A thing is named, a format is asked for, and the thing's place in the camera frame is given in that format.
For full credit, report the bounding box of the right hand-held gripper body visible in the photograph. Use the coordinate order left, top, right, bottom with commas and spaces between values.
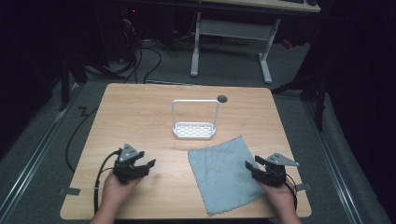
251, 152, 300, 188

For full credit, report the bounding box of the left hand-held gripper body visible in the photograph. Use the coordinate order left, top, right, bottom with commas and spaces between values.
112, 143, 150, 185

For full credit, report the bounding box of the blue-grey cloth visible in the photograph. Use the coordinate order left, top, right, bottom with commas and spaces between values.
187, 135, 269, 217

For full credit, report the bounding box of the person's right hand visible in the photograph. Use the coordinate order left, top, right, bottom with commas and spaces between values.
257, 180, 298, 215

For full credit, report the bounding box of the person's left hand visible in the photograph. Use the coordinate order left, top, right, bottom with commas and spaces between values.
97, 171, 142, 213

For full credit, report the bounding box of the dark metal stand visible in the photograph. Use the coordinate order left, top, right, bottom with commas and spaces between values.
270, 69, 329, 133
58, 54, 89, 112

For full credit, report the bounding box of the white-framed desk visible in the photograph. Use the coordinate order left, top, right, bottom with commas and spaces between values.
190, 0, 322, 85

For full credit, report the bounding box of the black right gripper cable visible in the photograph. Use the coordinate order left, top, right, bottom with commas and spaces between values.
283, 173, 299, 213

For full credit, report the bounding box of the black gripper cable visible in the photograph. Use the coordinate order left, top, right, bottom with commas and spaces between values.
283, 173, 299, 213
92, 149, 121, 216

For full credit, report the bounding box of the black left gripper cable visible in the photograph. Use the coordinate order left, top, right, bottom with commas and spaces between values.
92, 149, 121, 216

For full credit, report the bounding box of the white rack with handle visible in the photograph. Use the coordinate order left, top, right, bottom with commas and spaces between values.
171, 99, 220, 140

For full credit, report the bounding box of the metal floor rail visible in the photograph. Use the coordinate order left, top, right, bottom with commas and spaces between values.
0, 83, 82, 220
303, 101, 363, 224

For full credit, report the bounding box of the black floor cable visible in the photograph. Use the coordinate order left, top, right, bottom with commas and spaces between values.
64, 105, 100, 174

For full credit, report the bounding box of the bundle of black floor cables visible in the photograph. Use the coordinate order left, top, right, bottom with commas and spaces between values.
118, 18, 163, 84

